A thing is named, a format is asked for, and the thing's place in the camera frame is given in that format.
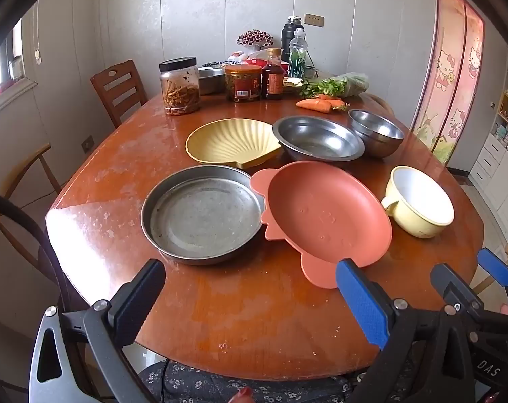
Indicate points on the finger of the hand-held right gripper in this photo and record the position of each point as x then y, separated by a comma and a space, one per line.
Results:
495, 266
451, 283

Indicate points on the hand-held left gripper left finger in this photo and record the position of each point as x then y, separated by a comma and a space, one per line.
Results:
142, 289

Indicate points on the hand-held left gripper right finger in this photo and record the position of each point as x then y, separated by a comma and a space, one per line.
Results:
361, 302

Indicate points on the round steel pan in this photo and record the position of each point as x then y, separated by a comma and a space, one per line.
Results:
203, 218

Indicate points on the pink crab-shaped plate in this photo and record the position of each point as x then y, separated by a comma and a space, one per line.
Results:
325, 214

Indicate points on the deep steel bowl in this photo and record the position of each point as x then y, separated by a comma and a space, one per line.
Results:
375, 132

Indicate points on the wide steel bowl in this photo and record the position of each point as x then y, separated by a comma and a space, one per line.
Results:
317, 138

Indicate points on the yellow shell-shaped plate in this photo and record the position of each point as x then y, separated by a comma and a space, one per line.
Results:
233, 140

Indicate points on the white storage cabinet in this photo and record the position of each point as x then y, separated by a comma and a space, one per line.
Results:
501, 155

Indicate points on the dark floral clothing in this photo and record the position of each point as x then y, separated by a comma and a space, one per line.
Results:
237, 386

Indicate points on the pink cartoon cat door curtain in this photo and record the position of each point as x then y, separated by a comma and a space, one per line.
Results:
447, 71

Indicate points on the large carrot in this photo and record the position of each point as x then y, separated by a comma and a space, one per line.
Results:
315, 105

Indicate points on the brown slatted wooden chair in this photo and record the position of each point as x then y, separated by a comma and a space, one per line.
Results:
119, 88

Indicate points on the small carrot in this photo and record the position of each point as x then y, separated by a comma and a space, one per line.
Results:
331, 100

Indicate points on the pickle jar with black lid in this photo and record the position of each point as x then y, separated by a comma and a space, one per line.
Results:
180, 88

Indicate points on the bag of green vegetables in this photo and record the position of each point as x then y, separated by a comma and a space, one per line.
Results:
342, 84

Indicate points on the steel food container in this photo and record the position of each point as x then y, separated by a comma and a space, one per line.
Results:
211, 80

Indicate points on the red-labelled sauce jar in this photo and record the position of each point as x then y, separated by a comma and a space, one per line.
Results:
242, 84

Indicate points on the dark sauce bottle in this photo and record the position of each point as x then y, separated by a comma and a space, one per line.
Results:
273, 79

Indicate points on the clear plastic bottle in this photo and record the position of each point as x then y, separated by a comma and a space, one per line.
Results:
298, 56

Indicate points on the red and white tissue pack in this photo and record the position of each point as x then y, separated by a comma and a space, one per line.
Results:
254, 59

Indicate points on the window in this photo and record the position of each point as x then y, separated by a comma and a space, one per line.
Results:
2, 71

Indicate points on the dark red flower bouquet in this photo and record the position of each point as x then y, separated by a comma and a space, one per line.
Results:
255, 37

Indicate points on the black thermos flask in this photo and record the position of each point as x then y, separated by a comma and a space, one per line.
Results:
286, 35

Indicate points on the low wall socket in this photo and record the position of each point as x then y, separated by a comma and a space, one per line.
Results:
87, 144

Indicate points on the brass wall switch plate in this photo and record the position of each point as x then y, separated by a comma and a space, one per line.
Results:
313, 19

